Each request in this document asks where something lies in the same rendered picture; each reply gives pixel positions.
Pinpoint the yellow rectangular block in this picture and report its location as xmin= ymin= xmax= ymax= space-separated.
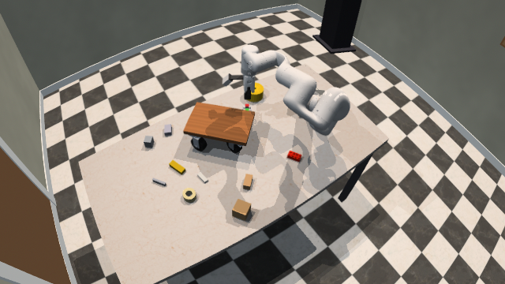
xmin=169 ymin=160 xmax=185 ymax=175

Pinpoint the beige tape roll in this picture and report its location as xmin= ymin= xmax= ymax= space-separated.
xmin=182 ymin=188 xmax=196 ymax=203

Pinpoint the red toy building brick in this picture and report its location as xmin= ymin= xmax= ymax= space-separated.
xmin=287 ymin=151 xmax=302 ymax=162

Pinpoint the tan wooden block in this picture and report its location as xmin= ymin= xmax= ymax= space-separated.
xmin=243 ymin=174 xmax=253 ymax=190

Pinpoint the brown cardboard box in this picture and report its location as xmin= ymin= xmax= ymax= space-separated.
xmin=232 ymin=199 xmax=251 ymax=221

